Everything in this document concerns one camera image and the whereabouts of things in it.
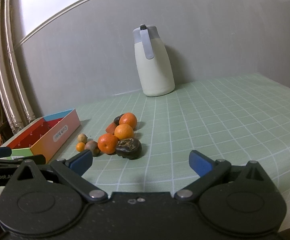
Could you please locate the red-orange carrot piece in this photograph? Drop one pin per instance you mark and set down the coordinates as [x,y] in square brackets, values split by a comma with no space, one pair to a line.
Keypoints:
[111,128]

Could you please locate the orange tangerine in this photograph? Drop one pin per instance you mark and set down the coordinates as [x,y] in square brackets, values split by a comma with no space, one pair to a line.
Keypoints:
[107,143]
[124,131]
[129,119]

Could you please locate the colourful cardboard box tray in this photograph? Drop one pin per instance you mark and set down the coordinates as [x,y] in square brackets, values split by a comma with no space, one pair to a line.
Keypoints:
[44,136]

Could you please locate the beige satin curtain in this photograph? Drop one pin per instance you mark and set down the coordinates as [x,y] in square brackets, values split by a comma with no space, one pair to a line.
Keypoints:
[13,96]

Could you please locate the orange tangerine back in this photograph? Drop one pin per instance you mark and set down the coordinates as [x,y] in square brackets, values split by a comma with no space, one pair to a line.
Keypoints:
[129,119]

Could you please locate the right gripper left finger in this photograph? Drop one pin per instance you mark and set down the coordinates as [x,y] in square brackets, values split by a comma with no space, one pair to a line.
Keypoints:
[69,173]

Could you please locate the green grid tablecloth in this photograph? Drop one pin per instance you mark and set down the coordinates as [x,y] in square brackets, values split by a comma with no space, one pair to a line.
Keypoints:
[239,119]

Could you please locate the orange tangerine front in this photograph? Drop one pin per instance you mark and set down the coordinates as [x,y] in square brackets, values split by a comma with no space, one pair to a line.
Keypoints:
[107,143]

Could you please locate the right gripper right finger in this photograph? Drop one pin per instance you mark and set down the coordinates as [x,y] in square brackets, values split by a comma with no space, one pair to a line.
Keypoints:
[210,173]

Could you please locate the dark rotten fruit front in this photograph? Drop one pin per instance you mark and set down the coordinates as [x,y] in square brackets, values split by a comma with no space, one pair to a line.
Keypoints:
[129,148]

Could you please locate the dark rotten fruit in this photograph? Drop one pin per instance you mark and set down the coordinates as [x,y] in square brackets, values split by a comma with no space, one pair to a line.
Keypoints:
[116,120]
[129,148]

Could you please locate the tan round longan fruit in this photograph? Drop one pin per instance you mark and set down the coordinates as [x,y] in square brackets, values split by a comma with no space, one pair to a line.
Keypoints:
[82,138]

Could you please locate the dark rotten fruit back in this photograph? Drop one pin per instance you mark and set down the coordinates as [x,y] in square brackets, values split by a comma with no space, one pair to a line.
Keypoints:
[116,120]

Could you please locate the small orange kumquat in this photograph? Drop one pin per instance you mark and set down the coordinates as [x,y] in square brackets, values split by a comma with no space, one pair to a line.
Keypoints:
[80,147]

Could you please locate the cream thermos jug grey lid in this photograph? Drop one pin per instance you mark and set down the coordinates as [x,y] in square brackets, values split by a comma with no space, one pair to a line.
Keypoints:
[152,61]

